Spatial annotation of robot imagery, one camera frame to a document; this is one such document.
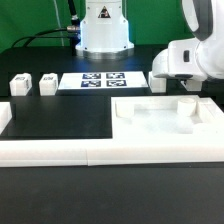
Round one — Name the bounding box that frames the white U-shaped fence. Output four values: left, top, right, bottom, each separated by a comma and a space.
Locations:
0, 97, 224, 168

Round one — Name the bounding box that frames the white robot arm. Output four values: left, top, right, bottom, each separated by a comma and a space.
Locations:
76, 0, 224, 81

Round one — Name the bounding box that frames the white square tabletop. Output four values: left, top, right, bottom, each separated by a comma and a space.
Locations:
111, 95, 224, 140

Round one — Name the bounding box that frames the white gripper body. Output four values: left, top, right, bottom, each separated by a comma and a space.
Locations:
152, 38, 207, 81

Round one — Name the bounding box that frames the black cable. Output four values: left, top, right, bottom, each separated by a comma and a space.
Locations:
11, 28, 73, 49

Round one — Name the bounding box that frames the white marker sheet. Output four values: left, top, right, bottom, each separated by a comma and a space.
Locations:
58, 71, 148, 90

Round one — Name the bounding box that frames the metal cable connector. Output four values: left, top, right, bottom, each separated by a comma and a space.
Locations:
66, 25, 80, 33

